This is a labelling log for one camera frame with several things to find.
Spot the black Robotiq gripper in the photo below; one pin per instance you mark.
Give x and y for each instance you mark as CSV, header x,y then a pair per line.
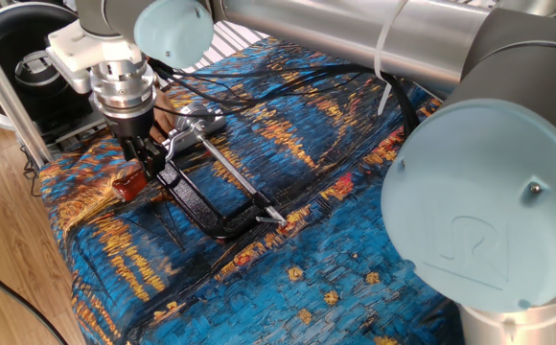
x,y
132,124

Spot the black C-clamp with silver screw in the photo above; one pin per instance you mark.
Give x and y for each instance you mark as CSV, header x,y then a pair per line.
x,y
196,208

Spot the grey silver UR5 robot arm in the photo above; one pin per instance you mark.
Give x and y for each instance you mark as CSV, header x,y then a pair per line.
x,y
489,206

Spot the silver metal lever base block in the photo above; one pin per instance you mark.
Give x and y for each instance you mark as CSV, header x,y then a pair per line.
x,y
203,117

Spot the bare human hand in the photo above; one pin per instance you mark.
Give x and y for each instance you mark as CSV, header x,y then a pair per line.
x,y
165,115

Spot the blue starry night tablecloth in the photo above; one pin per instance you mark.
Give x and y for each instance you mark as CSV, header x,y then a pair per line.
x,y
307,230

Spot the white zip tie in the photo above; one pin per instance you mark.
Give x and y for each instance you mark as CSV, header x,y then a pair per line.
x,y
386,57

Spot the aluminium frame post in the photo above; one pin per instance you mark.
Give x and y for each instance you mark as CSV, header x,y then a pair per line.
x,y
7,91

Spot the black round duct blower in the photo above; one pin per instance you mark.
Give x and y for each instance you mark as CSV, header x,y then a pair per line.
x,y
0,48

